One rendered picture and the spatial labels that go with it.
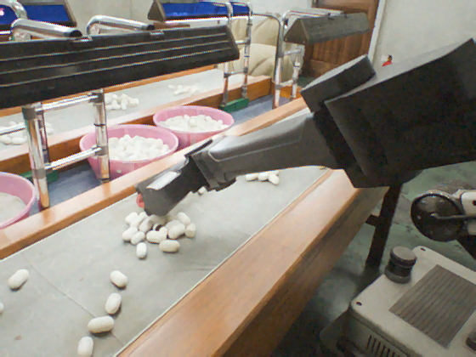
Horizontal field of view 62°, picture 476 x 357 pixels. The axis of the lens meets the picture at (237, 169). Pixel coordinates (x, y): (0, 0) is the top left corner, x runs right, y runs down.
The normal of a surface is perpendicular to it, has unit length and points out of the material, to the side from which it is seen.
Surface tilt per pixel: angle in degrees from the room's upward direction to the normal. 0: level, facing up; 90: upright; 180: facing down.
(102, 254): 0
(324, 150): 112
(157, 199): 96
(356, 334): 90
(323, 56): 90
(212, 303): 0
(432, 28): 90
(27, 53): 58
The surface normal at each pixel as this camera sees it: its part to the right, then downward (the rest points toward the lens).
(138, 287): 0.07, -0.90
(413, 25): -0.61, 0.31
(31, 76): 0.74, -0.22
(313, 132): -0.75, 0.54
